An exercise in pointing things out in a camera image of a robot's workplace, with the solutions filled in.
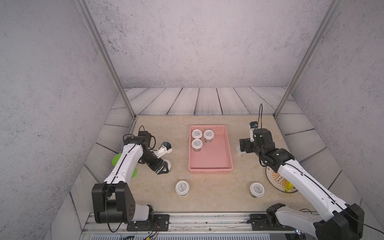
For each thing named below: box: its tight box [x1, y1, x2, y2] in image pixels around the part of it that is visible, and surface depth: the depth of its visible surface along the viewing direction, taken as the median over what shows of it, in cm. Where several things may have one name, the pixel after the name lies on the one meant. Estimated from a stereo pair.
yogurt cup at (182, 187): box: [175, 180, 190, 196], surface depth 80 cm
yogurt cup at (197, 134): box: [191, 129, 203, 139], surface depth 103 cm
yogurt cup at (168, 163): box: [163, 159, 171, 172], surface depth 80 cm
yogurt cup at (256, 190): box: [249, 182, 265, 198], surface depth 79 cm
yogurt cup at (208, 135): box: [203, 129, 215, 143], surface depth 103 cm
